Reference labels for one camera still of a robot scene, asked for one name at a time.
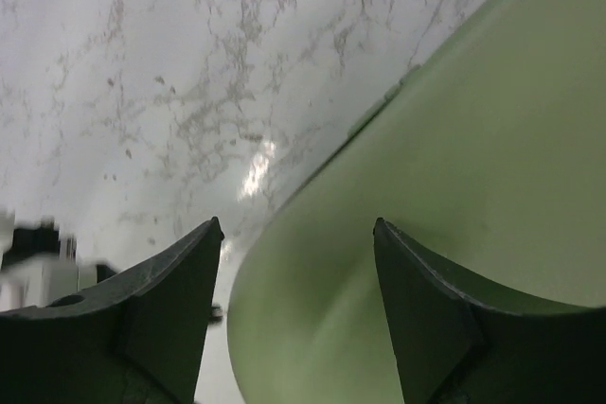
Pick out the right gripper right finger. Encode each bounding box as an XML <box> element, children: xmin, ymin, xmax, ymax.
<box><xmin>373</xmin><ymin>219</ymin><xmax>605</xmax><ymax>403</ymax></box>

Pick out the green suitcase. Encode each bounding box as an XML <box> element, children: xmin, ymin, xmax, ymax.
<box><xmin>227</xmin><ymin>0</ymin><xmax>605</xmax><ymax>403</ymax></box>

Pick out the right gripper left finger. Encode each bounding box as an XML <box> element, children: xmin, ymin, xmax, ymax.
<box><xmin>1</xmin><ymin>218</ymin><xmax>223</xmax><ymax>403</ymax></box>

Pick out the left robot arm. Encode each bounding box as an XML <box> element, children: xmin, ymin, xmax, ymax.
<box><xmin>1</xmin><ymin>208</ymin><xmax>117</xmax><ymax>312</ymax></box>

